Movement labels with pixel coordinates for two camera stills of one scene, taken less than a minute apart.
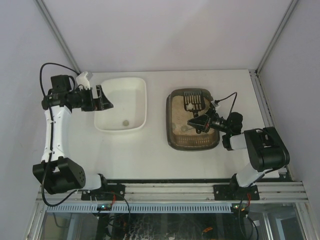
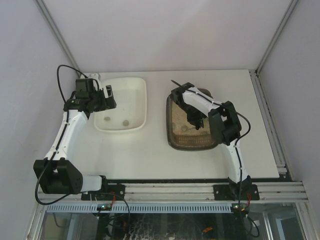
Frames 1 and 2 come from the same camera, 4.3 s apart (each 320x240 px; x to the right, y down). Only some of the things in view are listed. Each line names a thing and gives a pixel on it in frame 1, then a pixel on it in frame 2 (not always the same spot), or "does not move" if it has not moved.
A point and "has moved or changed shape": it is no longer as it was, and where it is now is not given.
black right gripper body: (205, 123) → (195, 119)
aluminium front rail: (182, 193) does not move
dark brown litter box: (180, 136) does not move
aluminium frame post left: (50, 20) does not move
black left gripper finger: (98, 89) → (109, 90)
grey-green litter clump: (126, 123) does not move
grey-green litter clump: (184, 128) does not move
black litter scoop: (194, 101) has moved or changed shape
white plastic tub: (128, 96) does not move
